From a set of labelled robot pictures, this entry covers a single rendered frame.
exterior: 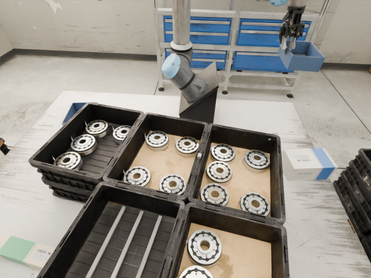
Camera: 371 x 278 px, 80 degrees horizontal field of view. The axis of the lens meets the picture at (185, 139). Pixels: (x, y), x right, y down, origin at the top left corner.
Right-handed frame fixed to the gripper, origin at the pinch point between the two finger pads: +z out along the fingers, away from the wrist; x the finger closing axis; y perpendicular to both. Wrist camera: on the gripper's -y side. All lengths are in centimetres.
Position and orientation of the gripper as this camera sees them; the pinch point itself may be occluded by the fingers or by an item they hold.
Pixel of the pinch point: (285, 50)
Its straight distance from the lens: 128.4
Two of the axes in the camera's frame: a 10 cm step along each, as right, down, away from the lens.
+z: 1.0, 7.3, 6.8
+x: 9.9, -0.1, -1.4
